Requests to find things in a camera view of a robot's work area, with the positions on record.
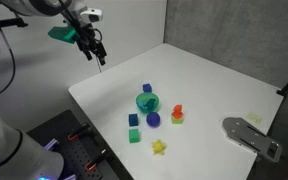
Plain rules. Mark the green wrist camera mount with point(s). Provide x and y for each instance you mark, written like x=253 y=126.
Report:
x=62 y=33

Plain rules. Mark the grey metal plate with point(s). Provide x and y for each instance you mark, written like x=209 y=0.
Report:
x=250 y=138

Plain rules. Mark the dark blue cube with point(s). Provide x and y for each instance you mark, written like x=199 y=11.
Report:
x=133 y=120

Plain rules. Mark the yellow spiky toy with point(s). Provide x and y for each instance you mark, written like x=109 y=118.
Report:
x=158 y=147

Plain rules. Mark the purple ball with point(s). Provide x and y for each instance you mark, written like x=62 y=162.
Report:
x=153 y=119

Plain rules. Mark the orange toy figure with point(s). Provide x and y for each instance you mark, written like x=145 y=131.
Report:
x=177 y=110

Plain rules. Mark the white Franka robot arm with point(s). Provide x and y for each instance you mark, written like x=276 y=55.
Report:
x=4 y=146

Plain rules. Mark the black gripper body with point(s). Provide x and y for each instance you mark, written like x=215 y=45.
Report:
x=84 y=33

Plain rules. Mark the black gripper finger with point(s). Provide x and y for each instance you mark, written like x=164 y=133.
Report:
x=101 y=56
x=88 y=53

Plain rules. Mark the green bowl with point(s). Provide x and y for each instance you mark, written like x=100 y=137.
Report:
x=156 y=100

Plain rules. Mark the yellow-green small block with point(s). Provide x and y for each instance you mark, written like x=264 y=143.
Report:
x=177 y=120

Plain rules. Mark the purple cube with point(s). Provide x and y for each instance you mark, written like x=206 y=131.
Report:
x=147 y=87

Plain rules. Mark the black perforated base board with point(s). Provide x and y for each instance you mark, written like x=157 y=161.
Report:
x=70 y=151

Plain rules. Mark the white bracket lit purple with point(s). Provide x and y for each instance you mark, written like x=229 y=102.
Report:
x=51 y=144

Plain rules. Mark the blue toy piece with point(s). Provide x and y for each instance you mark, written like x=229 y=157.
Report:
x=147 y=103

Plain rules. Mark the pale yellow tape patch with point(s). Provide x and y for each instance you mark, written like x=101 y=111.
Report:
x=254 y=117

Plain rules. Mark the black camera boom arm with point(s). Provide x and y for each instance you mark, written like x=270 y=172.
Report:
x=4 y=23

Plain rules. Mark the black orange clamp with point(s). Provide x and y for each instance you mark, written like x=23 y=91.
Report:
x=96 y=161
x=79 y=132

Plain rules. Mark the green cube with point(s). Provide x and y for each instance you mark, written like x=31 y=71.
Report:
x=134 y=136

